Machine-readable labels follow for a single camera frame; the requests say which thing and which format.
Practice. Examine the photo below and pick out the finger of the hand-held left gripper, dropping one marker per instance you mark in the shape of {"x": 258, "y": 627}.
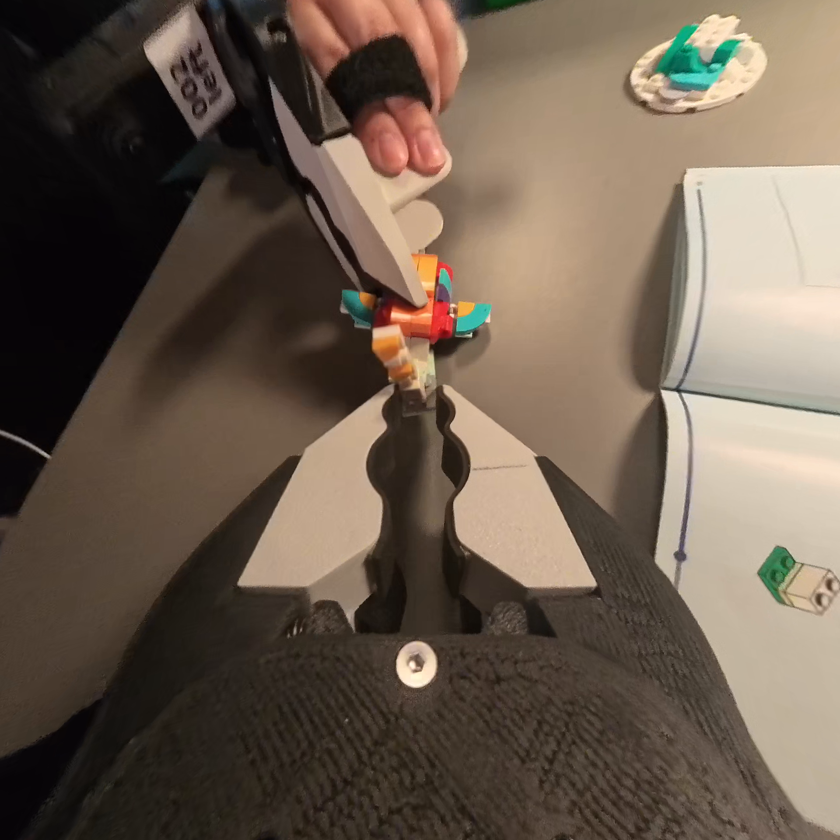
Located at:
{"x": 315, "y": 197}
{"x": 374, "y": 223}

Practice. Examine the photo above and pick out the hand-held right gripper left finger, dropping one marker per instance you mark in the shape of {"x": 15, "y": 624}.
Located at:
{"x": 308, "y": 525}

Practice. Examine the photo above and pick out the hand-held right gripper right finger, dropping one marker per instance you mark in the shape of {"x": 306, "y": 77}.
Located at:
{"x": 518, "y": 525}

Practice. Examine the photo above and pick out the multicoloured lego model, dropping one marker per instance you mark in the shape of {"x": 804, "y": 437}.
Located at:
{"x": 420, "y": 321}

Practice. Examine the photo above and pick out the lego instruction booklet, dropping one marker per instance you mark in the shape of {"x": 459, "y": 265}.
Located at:
{"x": 754, "y": 459}

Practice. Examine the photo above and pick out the round white lego base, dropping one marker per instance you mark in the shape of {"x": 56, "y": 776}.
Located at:
{"x": 656, "y": 79}

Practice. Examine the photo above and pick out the person's left hand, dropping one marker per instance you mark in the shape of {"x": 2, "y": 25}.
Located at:
{"x": 400, "y": 141}

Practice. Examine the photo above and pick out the person's black clothing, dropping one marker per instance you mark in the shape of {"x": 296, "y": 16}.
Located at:
{"x": 65, "y": 315}

